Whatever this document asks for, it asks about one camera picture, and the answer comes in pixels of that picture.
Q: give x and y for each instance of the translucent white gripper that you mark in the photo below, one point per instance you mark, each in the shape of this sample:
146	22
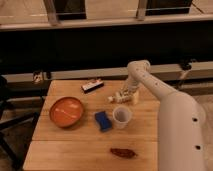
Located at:
130	92

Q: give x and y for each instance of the white plastic bottle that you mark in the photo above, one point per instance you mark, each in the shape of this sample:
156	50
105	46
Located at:
120	97

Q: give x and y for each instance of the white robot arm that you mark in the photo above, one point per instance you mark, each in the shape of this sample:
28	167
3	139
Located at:
180	117

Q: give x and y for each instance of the orange ceramic bowl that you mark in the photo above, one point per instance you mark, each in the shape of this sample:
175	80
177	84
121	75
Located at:
66	112

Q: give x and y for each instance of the white plastic cup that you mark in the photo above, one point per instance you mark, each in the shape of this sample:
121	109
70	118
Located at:
121	116

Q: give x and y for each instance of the black whiteboard eraser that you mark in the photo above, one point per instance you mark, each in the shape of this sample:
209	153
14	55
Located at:
92	85

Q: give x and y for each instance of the blue sponge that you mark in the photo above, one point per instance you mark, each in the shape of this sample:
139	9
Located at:
103	121

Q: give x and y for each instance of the dried red chili pepper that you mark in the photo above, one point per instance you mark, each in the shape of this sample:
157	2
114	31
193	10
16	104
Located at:
124	153

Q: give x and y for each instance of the wall power outlet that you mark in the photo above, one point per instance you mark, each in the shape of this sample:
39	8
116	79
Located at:
38	77

